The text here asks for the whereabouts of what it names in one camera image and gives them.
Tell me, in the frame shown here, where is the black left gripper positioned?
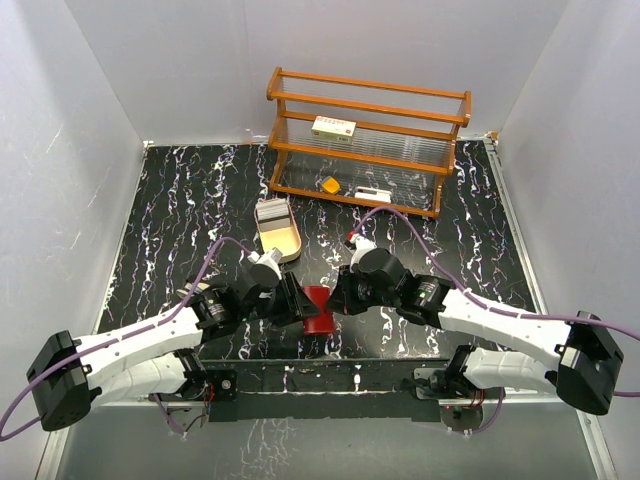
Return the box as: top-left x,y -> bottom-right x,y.
240,271 -> 319,326

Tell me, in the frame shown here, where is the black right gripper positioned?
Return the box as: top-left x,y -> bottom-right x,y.
325,264 -> 399,316

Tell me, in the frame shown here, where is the red card holder wallet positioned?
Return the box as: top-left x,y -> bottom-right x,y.
303,286 -> 336,336

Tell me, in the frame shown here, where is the beige oval card tray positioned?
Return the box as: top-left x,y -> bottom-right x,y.
254,202 -> 302,263

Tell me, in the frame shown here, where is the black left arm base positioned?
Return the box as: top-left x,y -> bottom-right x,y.
149,349 -> 239,441

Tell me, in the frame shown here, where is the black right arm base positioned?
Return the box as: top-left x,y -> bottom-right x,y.
400,345 -> 505,438

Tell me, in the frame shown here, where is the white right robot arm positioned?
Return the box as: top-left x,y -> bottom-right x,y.
327,248 -> 624,415

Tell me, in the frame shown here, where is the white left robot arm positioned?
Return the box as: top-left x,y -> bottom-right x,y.
26,264 -> 320,431

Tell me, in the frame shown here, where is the beige grey stapler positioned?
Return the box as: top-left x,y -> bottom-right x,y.
176,281 -> 210,299

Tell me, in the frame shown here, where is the white stapler on shelf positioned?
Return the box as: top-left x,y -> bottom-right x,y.
354,186 -> 392,203

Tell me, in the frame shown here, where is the orange yellow small block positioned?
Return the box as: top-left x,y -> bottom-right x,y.
320,176 -> 341,195

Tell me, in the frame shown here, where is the orange wooden shelf rack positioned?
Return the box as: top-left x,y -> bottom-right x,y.
266,67 -> 472,219

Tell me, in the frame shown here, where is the white red medicine box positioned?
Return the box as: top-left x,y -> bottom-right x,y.
311,116 -> 357,144

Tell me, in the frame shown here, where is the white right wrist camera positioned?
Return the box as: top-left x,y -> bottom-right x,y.
345,231 -> 377,269

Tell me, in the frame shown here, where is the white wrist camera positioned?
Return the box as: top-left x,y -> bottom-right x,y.
345,231 -> 377,269
247,248 -> 282,280

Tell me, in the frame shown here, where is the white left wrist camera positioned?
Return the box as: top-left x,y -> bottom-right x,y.
247,248 -> 282,280

